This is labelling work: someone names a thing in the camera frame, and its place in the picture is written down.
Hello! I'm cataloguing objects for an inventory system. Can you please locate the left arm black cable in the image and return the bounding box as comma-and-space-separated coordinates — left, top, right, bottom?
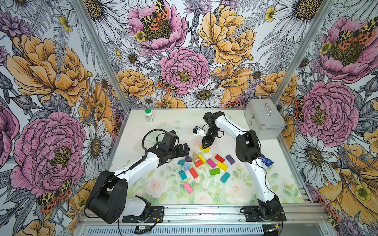
141, 128, 169, 160

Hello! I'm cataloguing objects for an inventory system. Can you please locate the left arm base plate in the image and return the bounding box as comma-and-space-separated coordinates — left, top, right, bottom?
122, 206, 165, 224

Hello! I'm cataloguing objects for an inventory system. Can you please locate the red block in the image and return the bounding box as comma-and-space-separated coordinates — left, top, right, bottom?
195, 160, 203, 168
189, 168, 199, 179
215, 154, 225, 163

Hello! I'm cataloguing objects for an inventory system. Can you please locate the teal block right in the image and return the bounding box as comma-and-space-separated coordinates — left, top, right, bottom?
220, 172, 230, 183

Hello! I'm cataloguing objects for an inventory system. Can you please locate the green block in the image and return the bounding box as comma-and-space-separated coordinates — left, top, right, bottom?
209, 168, 221, 176

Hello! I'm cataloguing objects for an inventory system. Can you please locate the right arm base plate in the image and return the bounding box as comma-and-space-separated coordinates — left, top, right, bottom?
239, 205, 287, 223

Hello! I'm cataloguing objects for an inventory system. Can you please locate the pink block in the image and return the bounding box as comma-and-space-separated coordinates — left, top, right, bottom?
183, 183, 194, 194

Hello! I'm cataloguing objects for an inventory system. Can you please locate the silver metal first-aid case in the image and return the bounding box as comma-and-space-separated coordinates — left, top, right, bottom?
244, 98, 286, 140

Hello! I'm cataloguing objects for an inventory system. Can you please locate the purple triangle block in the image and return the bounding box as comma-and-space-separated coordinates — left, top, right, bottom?
185, 156, 193, 162

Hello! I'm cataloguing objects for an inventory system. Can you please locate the aluminium front rail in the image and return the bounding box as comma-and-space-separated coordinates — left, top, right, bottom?
75, 203, 331, 236

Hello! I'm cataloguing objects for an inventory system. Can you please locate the purple rectangular block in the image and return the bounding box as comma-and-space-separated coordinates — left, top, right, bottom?
226, 154, 236, 165

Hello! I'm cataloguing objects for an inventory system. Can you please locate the yellow block long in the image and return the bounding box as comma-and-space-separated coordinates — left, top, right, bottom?
200, 145, 210, 153

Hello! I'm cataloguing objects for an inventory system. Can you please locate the small circuit board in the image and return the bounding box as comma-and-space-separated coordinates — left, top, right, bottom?
134, 225, 151, 235

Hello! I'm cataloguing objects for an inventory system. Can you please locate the teal block upper left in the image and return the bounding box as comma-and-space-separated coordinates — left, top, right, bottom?
177, 160, 185, 166

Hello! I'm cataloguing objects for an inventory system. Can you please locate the magenta block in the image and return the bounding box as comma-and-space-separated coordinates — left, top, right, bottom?
206, 158, 217, 169

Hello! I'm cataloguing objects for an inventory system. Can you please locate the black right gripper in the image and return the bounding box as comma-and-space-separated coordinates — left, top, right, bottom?
202, 126, 220, 149

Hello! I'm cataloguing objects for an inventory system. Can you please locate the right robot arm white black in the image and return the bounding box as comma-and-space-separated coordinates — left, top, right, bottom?
202, 111, 286, 222

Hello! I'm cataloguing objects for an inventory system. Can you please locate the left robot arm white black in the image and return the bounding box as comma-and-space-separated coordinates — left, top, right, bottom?
84, 128, 190, 224

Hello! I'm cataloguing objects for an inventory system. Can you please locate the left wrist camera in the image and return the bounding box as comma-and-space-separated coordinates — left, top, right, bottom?
162, 130, 179, 147

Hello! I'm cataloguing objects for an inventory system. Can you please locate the white bottle green cap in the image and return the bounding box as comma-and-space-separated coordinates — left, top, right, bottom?
145, 108, 154, 122

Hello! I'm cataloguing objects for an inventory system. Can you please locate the teal block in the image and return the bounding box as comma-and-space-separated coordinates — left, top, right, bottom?
178, 170, 187, 181
220, 172, 230, 183
177, 160, 185, 166

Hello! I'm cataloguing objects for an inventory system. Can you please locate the natural wood triangle block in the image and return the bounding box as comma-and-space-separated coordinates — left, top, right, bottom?
193, 152, 199, 162

